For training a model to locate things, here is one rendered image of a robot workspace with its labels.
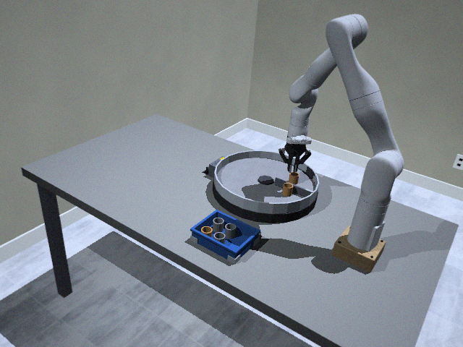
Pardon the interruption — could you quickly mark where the grey metal bushing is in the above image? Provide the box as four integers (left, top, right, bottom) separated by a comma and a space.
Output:
213, 218, 224, 233
224, 223, 236, 239
213, 232, 225, 244

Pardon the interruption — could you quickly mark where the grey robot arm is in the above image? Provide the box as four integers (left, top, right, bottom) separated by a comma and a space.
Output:
286, 14, 404, 252

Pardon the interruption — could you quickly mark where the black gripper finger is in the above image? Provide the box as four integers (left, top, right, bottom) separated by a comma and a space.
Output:
293, 150, 312, 174
279, 147, 294, 173

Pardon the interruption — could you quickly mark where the bronze bushing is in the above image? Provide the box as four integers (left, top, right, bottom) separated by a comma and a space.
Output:
289, 172, 299, 184
201, 226, 213, 238
282, 183, 293, 197

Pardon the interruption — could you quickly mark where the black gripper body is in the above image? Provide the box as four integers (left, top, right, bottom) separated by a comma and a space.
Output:
284, 143, 307, 157

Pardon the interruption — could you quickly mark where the blue plastic crate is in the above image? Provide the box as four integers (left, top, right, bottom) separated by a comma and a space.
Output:
190, 210, 258, 264

